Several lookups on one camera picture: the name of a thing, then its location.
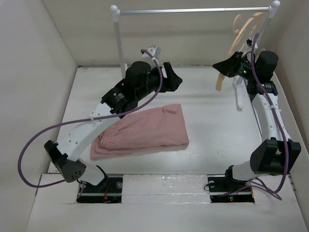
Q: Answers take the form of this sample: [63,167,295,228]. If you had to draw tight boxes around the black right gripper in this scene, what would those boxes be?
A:
[212,51,258,81]

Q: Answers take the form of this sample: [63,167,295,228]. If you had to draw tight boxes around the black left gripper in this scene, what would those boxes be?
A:
[136,63,182,101]

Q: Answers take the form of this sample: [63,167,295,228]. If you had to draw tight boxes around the beige wooden hanger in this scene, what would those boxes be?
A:
[215,12,265,91]

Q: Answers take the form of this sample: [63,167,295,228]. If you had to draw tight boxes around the pink trousers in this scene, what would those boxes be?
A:
[90,103,189,160]

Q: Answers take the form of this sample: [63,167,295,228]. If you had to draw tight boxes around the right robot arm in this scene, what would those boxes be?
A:
[213,51,301,190]

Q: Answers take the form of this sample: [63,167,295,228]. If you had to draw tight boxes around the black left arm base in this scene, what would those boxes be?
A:
[76,175,123,203]

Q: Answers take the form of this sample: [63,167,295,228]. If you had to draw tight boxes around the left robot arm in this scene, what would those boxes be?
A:
[44,61,183,192]

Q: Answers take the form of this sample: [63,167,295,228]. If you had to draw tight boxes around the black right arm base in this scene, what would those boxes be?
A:
[204,168,254,203]

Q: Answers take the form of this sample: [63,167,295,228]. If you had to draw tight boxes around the white clothes rack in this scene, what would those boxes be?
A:
[110,0,281,111]

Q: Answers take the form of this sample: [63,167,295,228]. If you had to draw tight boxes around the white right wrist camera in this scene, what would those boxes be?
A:
[244,38,259,52]

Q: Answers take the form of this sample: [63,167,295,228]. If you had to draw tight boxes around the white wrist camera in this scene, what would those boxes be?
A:
[141,45,161,60]
[244,38,259,52]

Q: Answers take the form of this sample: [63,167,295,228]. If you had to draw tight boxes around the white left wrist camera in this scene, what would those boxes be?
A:
[141,45,161,60]

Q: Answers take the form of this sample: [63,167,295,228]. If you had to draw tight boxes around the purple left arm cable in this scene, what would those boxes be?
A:
[18,49,164,189]

